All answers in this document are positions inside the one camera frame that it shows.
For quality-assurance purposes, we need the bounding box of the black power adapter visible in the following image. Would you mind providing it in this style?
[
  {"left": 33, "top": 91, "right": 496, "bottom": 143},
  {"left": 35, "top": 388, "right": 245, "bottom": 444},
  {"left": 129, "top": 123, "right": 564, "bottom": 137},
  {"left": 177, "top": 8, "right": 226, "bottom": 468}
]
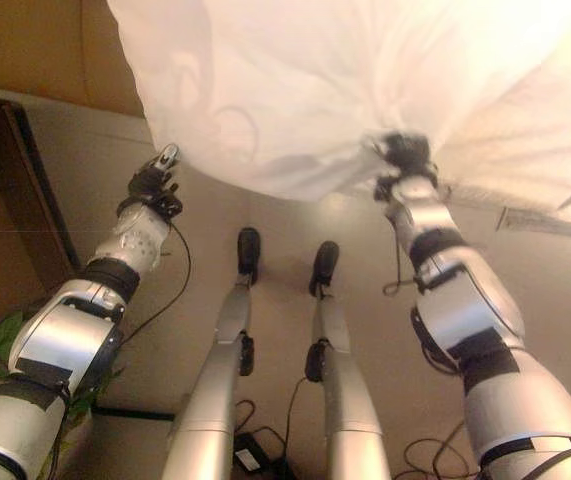
[{"left": 232, "top": 432, "right": 279, "bottom": 474}]

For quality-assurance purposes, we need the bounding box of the white bed duvet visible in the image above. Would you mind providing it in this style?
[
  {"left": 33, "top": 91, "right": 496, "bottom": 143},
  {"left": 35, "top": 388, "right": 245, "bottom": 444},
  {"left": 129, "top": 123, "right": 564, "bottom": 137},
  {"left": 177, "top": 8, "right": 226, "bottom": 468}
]
[{"left": 106, "top": 0, "right": 571, "bottom": 242}]

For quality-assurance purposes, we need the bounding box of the silver left robot leg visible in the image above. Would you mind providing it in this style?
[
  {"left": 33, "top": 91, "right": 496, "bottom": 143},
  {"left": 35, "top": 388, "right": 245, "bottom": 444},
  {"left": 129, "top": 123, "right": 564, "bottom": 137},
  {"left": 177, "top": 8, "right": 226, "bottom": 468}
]
[{"left": 161, "top": 227, "right": 262, "bottom": 480}]

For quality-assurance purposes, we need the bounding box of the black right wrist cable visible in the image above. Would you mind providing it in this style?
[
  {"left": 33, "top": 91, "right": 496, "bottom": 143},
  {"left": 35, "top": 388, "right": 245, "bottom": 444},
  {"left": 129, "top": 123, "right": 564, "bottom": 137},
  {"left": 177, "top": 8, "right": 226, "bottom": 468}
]
[{"left": 382, "top": 207, "right": 424, "bottom": 295}]

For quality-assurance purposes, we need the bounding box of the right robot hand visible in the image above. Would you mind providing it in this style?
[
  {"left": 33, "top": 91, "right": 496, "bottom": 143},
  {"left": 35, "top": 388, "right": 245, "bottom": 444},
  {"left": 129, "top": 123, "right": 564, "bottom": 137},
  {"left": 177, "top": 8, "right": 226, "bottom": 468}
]
[{"left": 359, "top": 128, "right": 439, "bottom": 187}]

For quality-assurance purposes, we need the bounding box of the silver robot leg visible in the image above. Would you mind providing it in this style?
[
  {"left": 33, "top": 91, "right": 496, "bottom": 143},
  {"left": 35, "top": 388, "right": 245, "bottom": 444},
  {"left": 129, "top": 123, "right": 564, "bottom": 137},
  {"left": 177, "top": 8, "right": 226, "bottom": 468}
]
[
  {"left": 304, "top": 240, "right": 392, "bottom": 480},
  {"left": 161, "top": 227, "right": 262, "bottom": 480}
]

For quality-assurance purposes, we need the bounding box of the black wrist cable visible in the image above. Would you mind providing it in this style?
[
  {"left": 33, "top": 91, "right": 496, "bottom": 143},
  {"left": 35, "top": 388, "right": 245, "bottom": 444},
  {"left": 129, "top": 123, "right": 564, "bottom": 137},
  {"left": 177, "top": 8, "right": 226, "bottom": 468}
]
[
  {"left": 382, "top": 207, "right": 424, "bottom": 295},
  {"left": 114, "top": 212, "right": 192, "bottom": 341}
]

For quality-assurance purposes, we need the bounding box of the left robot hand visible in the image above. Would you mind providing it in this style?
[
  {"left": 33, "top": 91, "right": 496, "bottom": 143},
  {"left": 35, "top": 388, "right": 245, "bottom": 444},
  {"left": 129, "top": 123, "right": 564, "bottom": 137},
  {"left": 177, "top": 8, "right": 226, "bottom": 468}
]
[{"left": 128, "top": 143, "right": 184, "bottom": 207}]

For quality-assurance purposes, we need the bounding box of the dark wooden cabinet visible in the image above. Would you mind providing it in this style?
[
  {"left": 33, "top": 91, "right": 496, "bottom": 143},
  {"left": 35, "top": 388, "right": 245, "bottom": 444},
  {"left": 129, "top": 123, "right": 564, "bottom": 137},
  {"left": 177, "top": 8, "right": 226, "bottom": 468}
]
[{"left": 0, "top": 82, "right": 84, "bottom": 346}]

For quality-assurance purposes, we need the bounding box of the black floor cable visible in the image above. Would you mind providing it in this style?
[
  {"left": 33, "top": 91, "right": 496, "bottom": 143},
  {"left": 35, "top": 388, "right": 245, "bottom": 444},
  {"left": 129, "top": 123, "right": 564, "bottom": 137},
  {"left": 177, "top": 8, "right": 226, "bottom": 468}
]
[{"left": 403, "top": 418, "right": 481, "bottom": 476}]

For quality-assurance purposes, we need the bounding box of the silver right robot leg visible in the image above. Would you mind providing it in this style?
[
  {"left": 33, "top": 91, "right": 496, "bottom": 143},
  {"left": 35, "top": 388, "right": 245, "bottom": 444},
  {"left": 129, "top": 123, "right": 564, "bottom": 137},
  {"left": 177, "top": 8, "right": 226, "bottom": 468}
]
[{"left": 304, "top": 240, "right": 392, "bottom": 480}]

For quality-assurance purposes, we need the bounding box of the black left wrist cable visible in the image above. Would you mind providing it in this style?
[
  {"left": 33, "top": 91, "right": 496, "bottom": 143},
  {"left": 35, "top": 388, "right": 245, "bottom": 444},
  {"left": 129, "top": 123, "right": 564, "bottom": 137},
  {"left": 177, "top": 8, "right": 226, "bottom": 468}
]
[{"left": 114, "top": 212, "right": 192, "bottom": 341}]

